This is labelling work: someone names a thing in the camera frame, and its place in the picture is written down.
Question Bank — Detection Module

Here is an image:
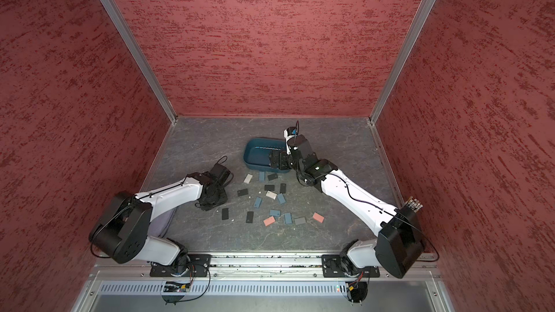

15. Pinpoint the pink eraser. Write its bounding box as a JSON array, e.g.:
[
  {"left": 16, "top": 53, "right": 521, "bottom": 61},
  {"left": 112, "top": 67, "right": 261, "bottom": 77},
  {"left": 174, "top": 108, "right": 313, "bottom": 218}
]
[
  {"left": 312, "top": 212, "right": 325, "bottom": 223},
  {"left": 263, "top": 216, "right": 276, "bottom": 227}
]

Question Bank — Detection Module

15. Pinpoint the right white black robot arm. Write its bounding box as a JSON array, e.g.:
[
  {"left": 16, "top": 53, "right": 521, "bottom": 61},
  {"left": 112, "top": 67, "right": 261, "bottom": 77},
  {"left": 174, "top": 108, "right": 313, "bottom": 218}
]
[{"left": 269, "top": 147, "right": 426, "bottom": 279}]

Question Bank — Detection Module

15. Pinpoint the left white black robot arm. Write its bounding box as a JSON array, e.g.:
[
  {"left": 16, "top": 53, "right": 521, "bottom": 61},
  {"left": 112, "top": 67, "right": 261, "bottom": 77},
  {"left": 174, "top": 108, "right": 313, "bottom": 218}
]
[{"left": 89, "top": 168, "right": 233, "bottom": 277}]

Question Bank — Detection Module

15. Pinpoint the teal plastic storage box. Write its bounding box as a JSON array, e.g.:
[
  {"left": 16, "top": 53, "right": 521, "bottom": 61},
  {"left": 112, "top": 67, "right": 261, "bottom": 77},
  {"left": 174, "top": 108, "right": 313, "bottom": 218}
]
[{"left": 244, "top": 137, "right": 291, "bottom": 173}]

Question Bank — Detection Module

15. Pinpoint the cream white eraser centre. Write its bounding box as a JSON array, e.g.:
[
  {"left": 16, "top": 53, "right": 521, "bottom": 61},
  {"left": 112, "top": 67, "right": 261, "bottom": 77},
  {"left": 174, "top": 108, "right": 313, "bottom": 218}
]
[{"left": 266, "top": 191, "right": 277, "bottom": 199}]

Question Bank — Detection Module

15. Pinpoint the white eraser near box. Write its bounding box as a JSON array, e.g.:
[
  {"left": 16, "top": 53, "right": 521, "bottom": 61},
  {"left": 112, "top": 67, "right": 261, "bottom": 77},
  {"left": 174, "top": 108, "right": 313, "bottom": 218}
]
[{"left": 244, "top": 174, "right": 253, "bottom": 184}]

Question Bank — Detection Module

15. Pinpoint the lavender cloth at left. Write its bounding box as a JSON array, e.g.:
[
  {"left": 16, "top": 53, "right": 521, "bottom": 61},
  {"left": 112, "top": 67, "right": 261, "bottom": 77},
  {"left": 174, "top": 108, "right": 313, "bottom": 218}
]
[{"left": 147, "top": 208, "right": 177, "bottom": 238}]

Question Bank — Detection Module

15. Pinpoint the yellow pencil cup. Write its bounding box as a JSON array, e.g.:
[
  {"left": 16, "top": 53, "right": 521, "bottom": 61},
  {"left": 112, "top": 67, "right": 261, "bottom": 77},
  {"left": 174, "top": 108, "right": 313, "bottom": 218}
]
[{"left": 405, "top": 197, "right": 423, "bottom": 213}]

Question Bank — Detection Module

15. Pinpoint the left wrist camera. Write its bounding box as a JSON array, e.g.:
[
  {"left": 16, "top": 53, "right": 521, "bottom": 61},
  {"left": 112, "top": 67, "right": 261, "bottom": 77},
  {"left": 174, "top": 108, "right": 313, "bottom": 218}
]
[{"left": 209, "top": 163, "right": 234, "bottom": 187}]

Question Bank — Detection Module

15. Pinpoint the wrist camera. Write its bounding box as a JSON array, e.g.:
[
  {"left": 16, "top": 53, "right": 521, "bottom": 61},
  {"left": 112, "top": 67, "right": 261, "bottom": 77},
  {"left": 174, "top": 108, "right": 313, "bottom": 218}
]
[
  {"left": 284, "top": 127, "right": 313, "bottom": 159},
  {"left": 209, "top": 163, "right": 234, "bottom": 187}
]

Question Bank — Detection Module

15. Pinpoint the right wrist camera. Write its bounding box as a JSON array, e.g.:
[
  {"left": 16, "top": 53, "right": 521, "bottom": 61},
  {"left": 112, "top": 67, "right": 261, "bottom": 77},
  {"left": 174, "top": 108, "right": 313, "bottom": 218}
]
[{"left": 284, "top": 127, "right": 313, "bottom": 159}]

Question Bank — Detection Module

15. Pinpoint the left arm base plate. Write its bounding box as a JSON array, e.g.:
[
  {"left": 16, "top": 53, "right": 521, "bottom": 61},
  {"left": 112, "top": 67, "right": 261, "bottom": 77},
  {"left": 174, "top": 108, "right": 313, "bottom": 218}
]
[{"left": 150, "top": 254, "right": 212, "bottom": 278}]

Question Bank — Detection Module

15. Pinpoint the aluminium front rail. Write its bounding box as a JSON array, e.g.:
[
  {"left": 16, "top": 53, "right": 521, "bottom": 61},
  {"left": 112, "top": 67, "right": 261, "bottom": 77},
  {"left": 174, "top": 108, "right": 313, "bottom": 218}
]
[{"left": 88, "top": 250, "right": 441, "bottom": 282}]

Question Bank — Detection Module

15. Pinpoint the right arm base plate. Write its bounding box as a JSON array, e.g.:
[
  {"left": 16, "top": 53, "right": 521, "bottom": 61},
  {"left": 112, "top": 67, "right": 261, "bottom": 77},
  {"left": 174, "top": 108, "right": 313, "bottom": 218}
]
[{"left": 321, "top": 254, "right": 380, "bottom": 280}]

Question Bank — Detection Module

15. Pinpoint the perforated cable tray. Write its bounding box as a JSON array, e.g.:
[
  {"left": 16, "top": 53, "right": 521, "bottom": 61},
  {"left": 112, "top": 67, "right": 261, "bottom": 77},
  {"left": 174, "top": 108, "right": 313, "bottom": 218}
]
[{"left": 98, "top": 281, "right": 348, "bottom": 298}]

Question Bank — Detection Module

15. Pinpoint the left aluminium corner post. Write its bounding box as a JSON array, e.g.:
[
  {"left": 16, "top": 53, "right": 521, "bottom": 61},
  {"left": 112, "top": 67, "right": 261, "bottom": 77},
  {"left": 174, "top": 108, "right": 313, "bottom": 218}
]
[{"left": 100, "top": 0, "right": 178, "bottom": 126}]

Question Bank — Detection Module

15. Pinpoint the aluminium corner post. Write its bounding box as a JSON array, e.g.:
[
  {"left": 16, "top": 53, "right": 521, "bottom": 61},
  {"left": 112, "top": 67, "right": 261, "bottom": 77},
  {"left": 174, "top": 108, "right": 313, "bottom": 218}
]
[
  {"left": 100, "top": 0, "right": 178, "bottom": 126},
  {"left": 369, "top": 0, "right": 436, "bottom": 126}
]

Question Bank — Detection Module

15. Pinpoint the right aluminium corner post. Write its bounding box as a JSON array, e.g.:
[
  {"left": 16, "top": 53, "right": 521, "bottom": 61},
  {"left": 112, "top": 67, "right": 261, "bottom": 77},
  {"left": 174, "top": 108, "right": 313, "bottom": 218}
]
[{"left": 369, "top": 0, "right": 436, "bottom": 126}]

